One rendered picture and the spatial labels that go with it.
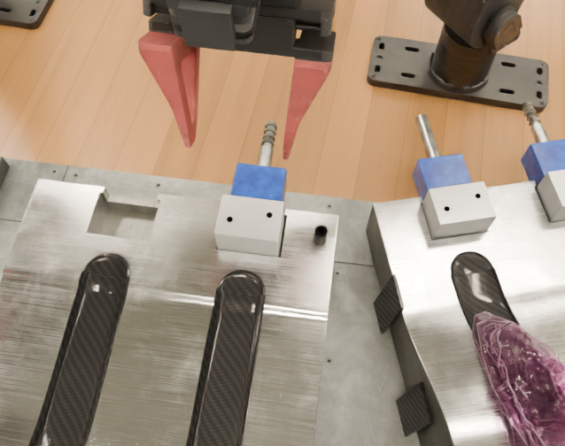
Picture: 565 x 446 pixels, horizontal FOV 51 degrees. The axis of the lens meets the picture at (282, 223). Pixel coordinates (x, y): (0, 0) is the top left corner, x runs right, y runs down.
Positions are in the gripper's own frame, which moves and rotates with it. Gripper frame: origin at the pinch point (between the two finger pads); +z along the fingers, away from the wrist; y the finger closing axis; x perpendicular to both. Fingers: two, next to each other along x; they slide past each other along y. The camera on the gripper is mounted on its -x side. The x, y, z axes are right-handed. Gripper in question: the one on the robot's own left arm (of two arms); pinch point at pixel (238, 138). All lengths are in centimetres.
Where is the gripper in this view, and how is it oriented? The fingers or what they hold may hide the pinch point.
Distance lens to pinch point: 38.7
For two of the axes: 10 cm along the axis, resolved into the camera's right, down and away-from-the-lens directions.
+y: 9.9, 1.3, -0.5
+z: -0.8, 8.5, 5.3
